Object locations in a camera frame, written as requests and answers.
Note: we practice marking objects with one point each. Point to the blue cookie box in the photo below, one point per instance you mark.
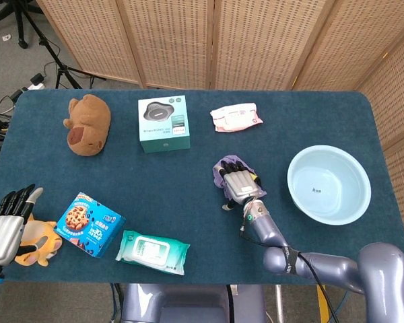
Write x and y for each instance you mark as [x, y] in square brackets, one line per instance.
[91, 225]

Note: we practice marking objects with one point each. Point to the white power strip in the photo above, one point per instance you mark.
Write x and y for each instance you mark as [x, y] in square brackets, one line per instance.
[37, 82]

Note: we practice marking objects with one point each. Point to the wicker folding screen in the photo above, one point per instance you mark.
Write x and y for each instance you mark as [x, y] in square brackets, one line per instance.
[175, 40]

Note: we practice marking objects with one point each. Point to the dark blue table cover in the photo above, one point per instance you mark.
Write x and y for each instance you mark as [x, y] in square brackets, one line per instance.
[175, 188]

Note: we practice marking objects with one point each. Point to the metal table leg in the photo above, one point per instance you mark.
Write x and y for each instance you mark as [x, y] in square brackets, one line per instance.
[279, 303]

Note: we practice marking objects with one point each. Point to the purple cloth with yellow patch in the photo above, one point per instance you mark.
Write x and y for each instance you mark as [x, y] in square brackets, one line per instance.
[218, 175]

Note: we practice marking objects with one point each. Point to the pink wipes pack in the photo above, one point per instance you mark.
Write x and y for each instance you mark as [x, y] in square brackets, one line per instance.
[235, 117]

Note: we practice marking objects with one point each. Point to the black office chair base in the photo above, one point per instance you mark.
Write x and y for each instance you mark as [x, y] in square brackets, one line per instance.
[18, 20]

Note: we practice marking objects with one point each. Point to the grey robot torso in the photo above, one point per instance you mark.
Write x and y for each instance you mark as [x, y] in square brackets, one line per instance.
[188, 304]

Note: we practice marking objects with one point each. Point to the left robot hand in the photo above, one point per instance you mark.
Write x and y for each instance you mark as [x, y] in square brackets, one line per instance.
[3, 235]

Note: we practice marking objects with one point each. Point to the black tripod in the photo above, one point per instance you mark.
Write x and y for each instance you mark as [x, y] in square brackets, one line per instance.
[62, 69]

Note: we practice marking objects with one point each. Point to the light blue plastic basin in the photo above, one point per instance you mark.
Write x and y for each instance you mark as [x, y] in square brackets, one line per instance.
[330, 188]

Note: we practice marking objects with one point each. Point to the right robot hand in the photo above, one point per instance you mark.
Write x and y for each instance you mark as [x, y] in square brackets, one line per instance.
[240, 185]

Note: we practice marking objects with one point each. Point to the green wet wipes pack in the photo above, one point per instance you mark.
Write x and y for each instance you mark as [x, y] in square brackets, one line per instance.
[151, 250]

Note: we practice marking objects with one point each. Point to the orange tiger plush toy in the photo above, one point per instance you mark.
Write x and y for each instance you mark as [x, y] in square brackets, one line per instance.
[42, 242]

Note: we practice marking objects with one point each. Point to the teal product box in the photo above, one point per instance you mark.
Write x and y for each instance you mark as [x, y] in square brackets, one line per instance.
[163, 131]

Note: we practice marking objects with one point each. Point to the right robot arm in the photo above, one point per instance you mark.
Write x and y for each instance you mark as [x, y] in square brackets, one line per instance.
[272, 232]

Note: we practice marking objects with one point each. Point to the brown capybara plush toy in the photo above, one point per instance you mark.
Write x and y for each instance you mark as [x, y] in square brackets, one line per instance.
[91, 121]

